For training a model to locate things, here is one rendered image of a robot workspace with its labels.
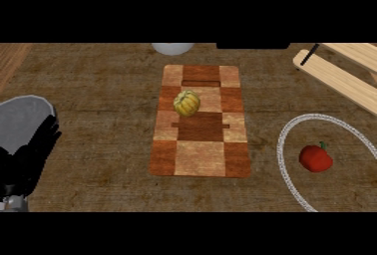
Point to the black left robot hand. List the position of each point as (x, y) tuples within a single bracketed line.
[(30, 159)]

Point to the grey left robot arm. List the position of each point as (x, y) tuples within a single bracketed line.
[(13, 205)]

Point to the brown checkered placemat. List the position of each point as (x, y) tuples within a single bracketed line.
[(206, 156)]

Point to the yellow striped can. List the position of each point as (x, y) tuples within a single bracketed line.
[(187, 103)]

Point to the pale wooden tiered shelf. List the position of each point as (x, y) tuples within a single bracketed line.
[(339, 79)]

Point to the grey round dish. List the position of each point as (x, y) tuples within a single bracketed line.
[(23, 123)]

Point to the white round vessel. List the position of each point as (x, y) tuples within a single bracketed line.
[(172, 48)]

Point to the clear plate with white rim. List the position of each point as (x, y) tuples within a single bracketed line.
[(282, 146)]

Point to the black appliance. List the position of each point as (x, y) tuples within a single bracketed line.
[(254, 45)]

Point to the red bell pepper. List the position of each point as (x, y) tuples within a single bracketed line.
[(316, 159)]

